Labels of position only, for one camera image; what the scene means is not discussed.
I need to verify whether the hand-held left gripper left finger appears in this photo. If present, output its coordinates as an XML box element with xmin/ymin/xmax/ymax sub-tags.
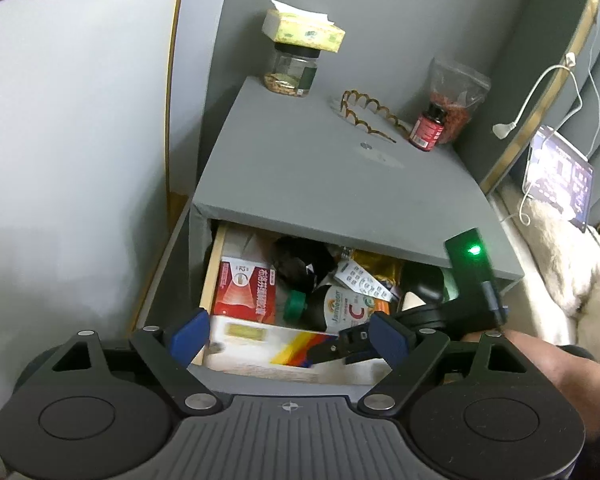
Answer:
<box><xmin>49</xmin><ymin>308</ymin><xmax>218</xmax><ymax>416</ymax></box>

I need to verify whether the cream fluffy blanket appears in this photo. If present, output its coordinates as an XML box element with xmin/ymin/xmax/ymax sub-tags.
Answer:
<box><xmin>520</xmin><ymin>200</ymin><xmax>600</xmax><ymax>361</ymax></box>

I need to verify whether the beige and black compact case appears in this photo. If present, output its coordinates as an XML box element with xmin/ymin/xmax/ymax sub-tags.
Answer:
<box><xmin>401</xmin><ymin>264</ymin><xmax>449</xmax><ymax>314</ymax></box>

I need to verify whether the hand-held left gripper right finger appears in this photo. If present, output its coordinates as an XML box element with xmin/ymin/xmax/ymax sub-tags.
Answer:
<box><xmin>356</xmin><ymin>311</ymin><xmax>524</xmax><ymax>416</ymax></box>

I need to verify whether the white plush bed cover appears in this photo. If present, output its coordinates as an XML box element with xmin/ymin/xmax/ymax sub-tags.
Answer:
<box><xmin>489</xmin><ymin>187</ymin><xmax>588</xmax><ymax>343</ymax></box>

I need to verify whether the clear bag of red berries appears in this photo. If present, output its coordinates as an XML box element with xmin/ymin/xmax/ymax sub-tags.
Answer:
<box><xmin>426</xmin><ymin>57</ymin><xmax>492</xmax><ymax>145</ymax></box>

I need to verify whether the thin white charging cable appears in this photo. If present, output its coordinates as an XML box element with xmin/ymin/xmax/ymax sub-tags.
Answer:
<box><xmin>499</xmin><ymin>55</ymin><xmax>599</xmax><ymax>227</ymax></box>

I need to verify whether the tablet with lit screen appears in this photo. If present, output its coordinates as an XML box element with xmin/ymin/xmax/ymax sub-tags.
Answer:
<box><xmin>522</xmin><ymin>124</ymin><xmax>596</xmax><ymax>234</ymax></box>

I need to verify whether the wooden nightstand drawer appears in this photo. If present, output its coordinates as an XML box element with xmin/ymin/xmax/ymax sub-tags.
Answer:
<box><xmin>190</xmin><ymin>222</ymin><xmax>456</xmax><ymax>387</ymax></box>

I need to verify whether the white box with coloured stripes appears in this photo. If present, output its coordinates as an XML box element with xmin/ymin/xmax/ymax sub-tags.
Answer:
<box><xmin>202</xmin><ymin>314</ymin><xmax>342</xmax><ymax>369</ymax></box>

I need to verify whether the black pouch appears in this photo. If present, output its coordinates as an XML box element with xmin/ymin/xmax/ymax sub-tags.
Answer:
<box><xmin>271</xmin><ymin>236</ymin><xmax>337</xmax><ymax>294</ymax></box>

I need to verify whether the shiny foil packet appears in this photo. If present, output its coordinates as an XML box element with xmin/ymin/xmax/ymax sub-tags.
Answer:
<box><xmin>352</xmin><ymin>249</ymin><xmax>407</xmax><ymax>287</ymax></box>

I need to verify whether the dark bottle with red label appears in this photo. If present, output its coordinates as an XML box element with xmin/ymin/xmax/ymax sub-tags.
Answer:
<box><xmin>408</xmin><ymin>103</ymin><xmax>449</xmax><ymax>151</ymax></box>

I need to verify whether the grey nightstand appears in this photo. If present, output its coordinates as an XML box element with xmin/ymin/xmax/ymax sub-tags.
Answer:
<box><xmin>127</xmin><ymin>76</ymin><xmax>526</xmax><ymax>343</ymax></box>

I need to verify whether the yellow-green tissue box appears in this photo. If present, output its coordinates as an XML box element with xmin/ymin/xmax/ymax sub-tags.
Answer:
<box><xmin>261</xmin><ymin>0</ymin><xmax>347</xmax><ymax>54</ymax></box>

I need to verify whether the brown wavy hair comb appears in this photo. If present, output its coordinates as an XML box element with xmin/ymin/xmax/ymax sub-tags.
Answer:
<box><xmin>340</xmin><ymin>89</ymin><xmax>413</xmax><ymax>143</ymax></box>

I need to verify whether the grey headboard with gold trim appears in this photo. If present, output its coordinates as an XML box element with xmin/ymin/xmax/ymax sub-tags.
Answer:
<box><xmin>452</xmin><ymin>0</ymin><xmax>600</xmax><ymax>198</ymax></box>

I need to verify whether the white pill blister pack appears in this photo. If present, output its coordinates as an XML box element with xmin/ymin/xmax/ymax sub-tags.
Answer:
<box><xmin>333</xmin><ymin>258</ymin><xmax>402</xmax><ymax>303</ymax></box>

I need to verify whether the red medicine box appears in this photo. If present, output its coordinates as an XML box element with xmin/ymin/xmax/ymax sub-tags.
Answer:
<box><xmin>212</xmin><ymin>256</ymin><xmax>279</xmax><ymax>325</ymax></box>

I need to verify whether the dark vitamin bottle orange label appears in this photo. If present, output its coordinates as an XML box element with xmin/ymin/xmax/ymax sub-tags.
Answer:
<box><xmin>283</xmin><ymin>285</ymin><xmax>392</xmax><ymax>334</ymax></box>

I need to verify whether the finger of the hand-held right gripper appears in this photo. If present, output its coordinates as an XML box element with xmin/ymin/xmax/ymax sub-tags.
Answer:
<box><xmin>339</xmin><ymin>326</ymin><xmax>375</xmax><ymax>350</ymax></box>
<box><xmin>307</xmin><ymin>342</ymin><xmax>383</xmax><ymax>366</ymax></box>

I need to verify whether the white cable with round plug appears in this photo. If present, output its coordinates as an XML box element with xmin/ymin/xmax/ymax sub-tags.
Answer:
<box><xmin>492</xmin><ymin>52</ymin><xmax>582</xmax><ymax>140</ymax></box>

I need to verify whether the person's right forearm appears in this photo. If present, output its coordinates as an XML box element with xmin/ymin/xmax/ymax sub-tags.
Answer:
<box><xmin>501</xmin><ymin>330</ymin><xmax>600</xmax><ymax>441</ymax></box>

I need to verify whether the glass jar with black lid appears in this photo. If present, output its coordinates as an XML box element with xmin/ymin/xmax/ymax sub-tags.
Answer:
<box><xmin>263</xmin><ymin>42</ymin><xmax>319</xmax><ymax>99</ymax></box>

